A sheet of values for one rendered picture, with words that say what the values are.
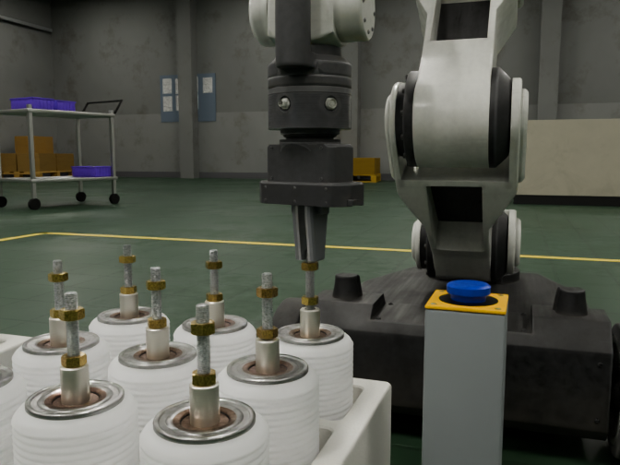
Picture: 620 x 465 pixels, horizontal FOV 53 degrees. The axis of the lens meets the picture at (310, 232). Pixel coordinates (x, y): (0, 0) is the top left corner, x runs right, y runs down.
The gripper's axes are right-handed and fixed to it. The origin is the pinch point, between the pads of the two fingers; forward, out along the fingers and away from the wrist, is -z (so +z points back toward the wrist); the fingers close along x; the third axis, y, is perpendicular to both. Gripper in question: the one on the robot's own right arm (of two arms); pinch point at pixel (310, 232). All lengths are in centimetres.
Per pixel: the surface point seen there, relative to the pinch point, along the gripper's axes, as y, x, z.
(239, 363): 12.2, -0.5, -11.2
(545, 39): -1006, 242, 192
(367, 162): -852, 482, -6
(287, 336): 2.6, 1.2, -11.1
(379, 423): -3.1, -7.2, -21.1
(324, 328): -2.3, -0.4, -11.2
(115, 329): 10.3, 20.4, -11.8
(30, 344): 20.2, 21.2, -11.2
